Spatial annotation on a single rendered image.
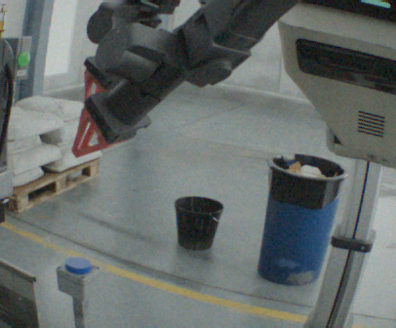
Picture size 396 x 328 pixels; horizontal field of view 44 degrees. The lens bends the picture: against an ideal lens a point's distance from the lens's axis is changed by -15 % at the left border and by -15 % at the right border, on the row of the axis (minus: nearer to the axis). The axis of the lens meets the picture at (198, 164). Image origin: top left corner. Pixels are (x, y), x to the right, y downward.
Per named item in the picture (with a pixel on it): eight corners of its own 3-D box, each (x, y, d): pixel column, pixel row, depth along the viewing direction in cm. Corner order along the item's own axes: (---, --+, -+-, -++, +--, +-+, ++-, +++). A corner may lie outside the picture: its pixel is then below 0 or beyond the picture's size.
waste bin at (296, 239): (333, 262, 323) (353, 163, 306) (316, 296, 277) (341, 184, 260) (265, 249, 341) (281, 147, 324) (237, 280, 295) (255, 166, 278)
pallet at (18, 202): (102, 176, 452) (103, 159, 448) (16, 215, 343) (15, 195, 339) (32, 157, 483) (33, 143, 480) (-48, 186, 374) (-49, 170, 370)
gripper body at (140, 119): (80, 103, 69) (116, 66, 65) (119, 95, 78) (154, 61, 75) (105, 143, 68) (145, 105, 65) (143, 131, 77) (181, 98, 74)
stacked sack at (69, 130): (105, 132, 446) (107, 114, 442) (59, 147, 386) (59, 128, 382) (66, 124, 462) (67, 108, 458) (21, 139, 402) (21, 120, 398)
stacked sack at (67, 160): (104, 160, 453) (105, 142, 449) (59, 179, 393) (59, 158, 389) (66, 151, 468) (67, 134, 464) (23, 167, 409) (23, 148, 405)
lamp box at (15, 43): (27, 79, 96) (32, 36, 94) (14, 82, 92) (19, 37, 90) (4, 77, 99) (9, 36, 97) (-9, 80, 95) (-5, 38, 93)
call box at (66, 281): (102, 290, 114) (102, 267, 112) (85, 303, 107) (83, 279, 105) (75, 278, 117) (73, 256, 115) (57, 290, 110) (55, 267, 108)
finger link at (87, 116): (54, 138, 74) (93, 95, 70) (80, 130, 80) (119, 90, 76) (77, 177, 73) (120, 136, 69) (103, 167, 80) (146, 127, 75)
